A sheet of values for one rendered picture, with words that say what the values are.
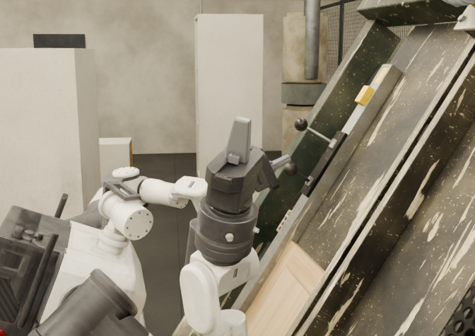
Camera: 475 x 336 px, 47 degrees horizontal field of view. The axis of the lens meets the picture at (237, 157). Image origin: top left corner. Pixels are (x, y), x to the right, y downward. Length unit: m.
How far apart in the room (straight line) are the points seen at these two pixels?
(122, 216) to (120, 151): 5.11
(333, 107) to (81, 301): 1.06
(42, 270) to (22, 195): 2.60
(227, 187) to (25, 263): 0.47
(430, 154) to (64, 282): 0.74
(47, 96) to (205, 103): 1.84
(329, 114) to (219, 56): 3.25
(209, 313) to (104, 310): 0.18
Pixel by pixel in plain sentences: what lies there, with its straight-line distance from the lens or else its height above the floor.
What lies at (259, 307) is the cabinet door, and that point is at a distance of 1.48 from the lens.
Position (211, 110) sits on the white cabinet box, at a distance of 4.92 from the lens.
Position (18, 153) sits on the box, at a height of 1.13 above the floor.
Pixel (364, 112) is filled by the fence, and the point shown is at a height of 1.57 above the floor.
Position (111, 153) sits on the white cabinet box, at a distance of 6.19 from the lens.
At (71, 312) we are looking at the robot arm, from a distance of 0.92.
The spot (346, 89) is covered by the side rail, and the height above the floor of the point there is 1.62.
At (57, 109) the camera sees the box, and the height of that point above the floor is 1.39.
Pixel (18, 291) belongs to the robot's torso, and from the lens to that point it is 1.08.
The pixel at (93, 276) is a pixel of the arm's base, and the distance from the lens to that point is 0.93.
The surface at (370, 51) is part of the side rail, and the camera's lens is 1.76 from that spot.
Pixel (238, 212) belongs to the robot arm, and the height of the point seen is 1.52.
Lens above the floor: 1.74
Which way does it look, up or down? 11 degrees down
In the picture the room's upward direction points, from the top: straight up
